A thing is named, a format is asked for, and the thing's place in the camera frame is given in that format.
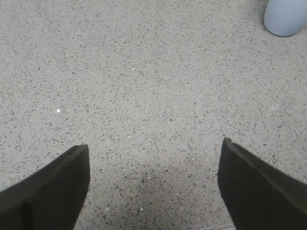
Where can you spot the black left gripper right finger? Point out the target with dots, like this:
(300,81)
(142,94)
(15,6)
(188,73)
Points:
(257,195)

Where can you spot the blue plastic cup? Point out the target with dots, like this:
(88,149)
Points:
(285,18)

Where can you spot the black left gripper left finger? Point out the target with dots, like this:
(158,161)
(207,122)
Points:
(51,198)

